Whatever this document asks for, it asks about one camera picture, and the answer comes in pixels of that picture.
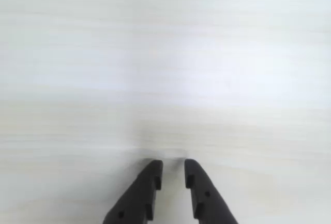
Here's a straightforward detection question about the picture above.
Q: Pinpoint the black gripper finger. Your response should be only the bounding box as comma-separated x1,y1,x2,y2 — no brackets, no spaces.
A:
102,159,164,224
184,159,239,224

